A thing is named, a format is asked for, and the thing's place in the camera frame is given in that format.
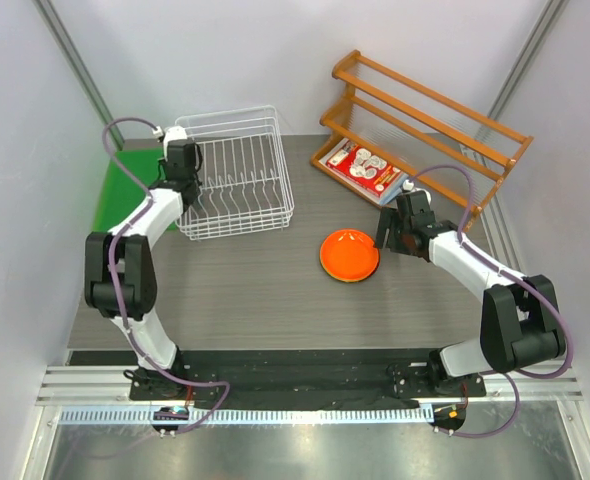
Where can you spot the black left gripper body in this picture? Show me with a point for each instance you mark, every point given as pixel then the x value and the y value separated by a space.
pixel 195 180

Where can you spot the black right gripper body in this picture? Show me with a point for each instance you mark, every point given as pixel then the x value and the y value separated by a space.
pixel 397 241

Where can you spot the orange plate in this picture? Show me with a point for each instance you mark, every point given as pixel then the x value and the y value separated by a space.
pixel 347 240

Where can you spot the red floral plate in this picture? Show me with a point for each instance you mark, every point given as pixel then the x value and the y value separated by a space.
pixel 350 264

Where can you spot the green plate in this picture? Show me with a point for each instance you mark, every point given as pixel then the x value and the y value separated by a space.
pixel 349 280

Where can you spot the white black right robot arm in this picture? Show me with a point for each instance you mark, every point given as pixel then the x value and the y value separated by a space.
pixel 520 322

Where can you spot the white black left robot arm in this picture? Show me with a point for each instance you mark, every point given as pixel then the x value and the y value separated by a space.
pixel 119 278

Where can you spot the orange wooden shelf rack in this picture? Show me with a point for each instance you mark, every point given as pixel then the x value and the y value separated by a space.
pixel 459 153

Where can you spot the red comic book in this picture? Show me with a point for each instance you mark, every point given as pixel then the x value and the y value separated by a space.
pixel 362 167

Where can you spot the green cutting mat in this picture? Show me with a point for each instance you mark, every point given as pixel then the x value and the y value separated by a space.
pixel 120 195

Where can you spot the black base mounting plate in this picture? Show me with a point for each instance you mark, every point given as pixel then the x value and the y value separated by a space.
pixel 303 380

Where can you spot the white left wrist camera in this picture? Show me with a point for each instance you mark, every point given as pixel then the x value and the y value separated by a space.
pixel 166 136

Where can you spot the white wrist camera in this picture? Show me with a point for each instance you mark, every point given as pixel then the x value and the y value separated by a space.
pixel 166 136
pixel 410 187

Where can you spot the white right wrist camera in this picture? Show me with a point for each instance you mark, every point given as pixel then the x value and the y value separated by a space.
pixel 410 187

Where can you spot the white wire dish rack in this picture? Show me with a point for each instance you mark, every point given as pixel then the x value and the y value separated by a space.
pixel 245 184

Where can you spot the aluminium frame rail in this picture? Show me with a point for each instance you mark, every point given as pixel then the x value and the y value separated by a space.
pixel 92 389

